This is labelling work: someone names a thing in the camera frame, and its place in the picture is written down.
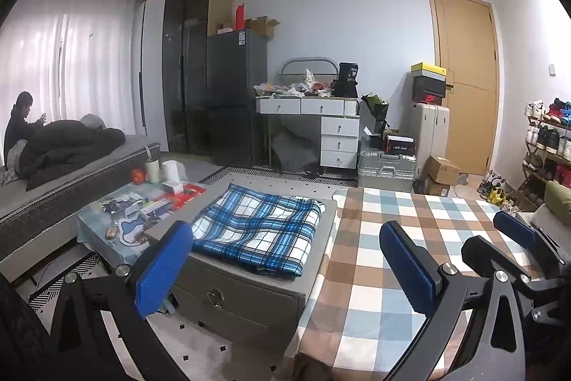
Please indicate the open cardboard box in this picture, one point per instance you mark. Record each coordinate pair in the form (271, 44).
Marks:
(263, 27)

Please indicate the grey pillow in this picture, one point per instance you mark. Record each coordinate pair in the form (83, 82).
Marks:
(93, 121)

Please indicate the dark grey duvet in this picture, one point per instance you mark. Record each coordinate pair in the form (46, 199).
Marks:
(71, 149)

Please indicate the dark grey fridge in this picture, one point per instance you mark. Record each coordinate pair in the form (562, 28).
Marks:
(236, 95)

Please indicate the dark cardboard box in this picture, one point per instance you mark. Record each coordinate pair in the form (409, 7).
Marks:
(430, 187)

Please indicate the dark glass wardrobe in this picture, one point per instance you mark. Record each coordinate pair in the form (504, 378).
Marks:
(187, 73)

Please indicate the white suitcase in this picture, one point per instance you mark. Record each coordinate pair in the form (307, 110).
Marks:
(430, 135)

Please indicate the small white box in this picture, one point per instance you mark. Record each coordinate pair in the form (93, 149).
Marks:
(171, 186)

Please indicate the row of shoes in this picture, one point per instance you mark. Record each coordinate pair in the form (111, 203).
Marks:
(551, 135)

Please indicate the red flat packet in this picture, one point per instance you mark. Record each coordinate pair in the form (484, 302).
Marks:
(192, 194)

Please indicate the white desk with drawers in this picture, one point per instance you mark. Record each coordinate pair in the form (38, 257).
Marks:
(330, 126)

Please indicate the brown cardboard box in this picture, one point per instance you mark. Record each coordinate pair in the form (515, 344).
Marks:
(442, 169)

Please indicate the brown checkered cloth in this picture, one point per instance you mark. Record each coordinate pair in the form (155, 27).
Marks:
(379, 207)

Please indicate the blue white shaped mat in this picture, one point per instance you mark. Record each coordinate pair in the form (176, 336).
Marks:
(131, 229)

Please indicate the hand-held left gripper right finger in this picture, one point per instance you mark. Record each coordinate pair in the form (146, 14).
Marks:
(410, 265)

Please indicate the wooden door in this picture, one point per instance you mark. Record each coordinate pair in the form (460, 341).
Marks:
(468, 86)

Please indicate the white cushion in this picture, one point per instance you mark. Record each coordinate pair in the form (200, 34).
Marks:
(553, 220)

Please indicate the grey drawer cabinet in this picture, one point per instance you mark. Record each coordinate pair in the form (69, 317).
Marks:
(250, 305)

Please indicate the pile of desk clutter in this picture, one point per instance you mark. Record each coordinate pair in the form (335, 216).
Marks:
(294, 88)

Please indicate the rounded mirror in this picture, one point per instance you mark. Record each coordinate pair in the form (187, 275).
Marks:
(308, 66)

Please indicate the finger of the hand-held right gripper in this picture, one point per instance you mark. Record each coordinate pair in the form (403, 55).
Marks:
(513, 224)
(484, 254)

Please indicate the blue plaid shirt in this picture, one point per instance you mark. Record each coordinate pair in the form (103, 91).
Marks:
(261, 229)

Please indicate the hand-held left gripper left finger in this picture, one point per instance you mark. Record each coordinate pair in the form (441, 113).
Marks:
(163, 269)

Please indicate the olive green cushion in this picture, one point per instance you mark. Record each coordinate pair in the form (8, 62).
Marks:
(557, 195)

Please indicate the low table with blue cloth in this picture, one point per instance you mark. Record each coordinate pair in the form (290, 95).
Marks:
(96, 224)

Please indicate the white blue carton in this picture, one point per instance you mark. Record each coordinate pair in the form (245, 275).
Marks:
(154, 209)

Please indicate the wrapped flower bouquet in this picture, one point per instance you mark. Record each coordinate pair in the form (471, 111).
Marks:
(374, 108)

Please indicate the white tumbler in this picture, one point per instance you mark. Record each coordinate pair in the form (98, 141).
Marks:
(153, 172)

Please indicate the grey bed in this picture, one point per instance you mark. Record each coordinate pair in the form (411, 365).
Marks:
(67, 198)

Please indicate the grey bag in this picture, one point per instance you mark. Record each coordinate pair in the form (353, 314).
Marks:
(294, 151)

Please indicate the wooden shoe rack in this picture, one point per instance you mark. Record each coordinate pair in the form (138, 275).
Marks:
(531, 166)

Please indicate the black paper bag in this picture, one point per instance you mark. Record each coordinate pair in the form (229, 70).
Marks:
(347, 79)

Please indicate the black red-logo shoe box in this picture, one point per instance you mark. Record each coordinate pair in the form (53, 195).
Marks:
(427, 99)

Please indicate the black red printed box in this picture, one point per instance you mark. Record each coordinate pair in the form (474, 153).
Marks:
(399, 144)

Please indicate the red round ornament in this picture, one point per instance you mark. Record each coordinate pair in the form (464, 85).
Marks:
(138, 175)

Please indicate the tall flat cardboard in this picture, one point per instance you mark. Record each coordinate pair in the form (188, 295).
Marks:
(221, 1)

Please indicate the white curtain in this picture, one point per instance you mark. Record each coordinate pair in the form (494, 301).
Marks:
(89, 59)

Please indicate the red bag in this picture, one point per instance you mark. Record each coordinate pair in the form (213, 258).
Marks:
(240, 17)

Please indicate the pile of sneakers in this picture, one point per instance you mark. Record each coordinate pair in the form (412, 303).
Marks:
(493, 189)

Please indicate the silver suitcase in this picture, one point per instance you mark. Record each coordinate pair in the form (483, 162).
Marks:
(386, 171)

